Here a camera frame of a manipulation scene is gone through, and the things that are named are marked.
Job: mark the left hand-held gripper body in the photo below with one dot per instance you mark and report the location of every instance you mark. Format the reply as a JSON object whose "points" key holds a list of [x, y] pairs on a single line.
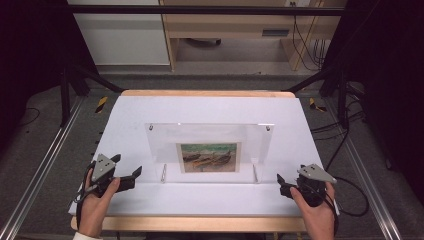
{"points": [[102, 170]]}

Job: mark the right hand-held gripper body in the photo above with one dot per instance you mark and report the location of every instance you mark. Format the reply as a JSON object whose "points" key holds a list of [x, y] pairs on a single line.
{"points": [[315, 186]]}

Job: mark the clear acrylic photo frame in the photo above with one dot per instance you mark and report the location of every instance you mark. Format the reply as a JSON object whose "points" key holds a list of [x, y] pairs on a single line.
{"points": [[206, 136]]}

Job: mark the person's right hand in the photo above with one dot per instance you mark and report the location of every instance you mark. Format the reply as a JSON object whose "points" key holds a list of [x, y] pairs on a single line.
{"points": [[316, 220]]}

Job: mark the person's left hand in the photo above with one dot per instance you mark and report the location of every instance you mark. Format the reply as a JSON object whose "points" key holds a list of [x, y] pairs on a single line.
{"points": [[95, 210]]}

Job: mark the yellow black striped tape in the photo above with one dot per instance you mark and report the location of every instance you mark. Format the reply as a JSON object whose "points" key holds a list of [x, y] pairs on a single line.
{"points": [[101, 104], [315, 106]]}

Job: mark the painted boats picture print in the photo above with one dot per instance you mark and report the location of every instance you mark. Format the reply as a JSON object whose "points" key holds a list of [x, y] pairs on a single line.
{"points": [[209, 157]]}

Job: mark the white table cover board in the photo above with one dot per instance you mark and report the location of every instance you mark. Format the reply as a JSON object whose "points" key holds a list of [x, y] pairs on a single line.
{"points": [[206, 200]]}

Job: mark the black metal stand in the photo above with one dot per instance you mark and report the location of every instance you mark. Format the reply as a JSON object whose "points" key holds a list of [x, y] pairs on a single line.
{"points": [[66, 93], [341, 96]]}

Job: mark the wooden table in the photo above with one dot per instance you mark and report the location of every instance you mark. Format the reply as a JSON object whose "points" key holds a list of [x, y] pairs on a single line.
{"points": [[200, 224]]}

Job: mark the white cabinet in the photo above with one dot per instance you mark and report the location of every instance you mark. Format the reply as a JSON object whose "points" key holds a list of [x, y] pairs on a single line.
{"points": [[120, 36]]}

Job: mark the black curtain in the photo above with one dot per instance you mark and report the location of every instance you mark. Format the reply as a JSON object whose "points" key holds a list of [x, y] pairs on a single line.
{"points": [[30, 50], [390, 66]]}

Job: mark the wooden desk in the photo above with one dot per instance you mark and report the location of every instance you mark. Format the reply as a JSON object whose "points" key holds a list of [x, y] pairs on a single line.
{"points": [[226, 26]]}

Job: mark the black metal crossbar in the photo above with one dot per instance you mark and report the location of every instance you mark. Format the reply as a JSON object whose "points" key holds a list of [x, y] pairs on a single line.
{"points": [[206, 10]]}

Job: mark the aluminium floor rail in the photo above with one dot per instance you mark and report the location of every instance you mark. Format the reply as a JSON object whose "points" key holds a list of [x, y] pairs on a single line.
{"points": [[40, 166], [370, 186]]}

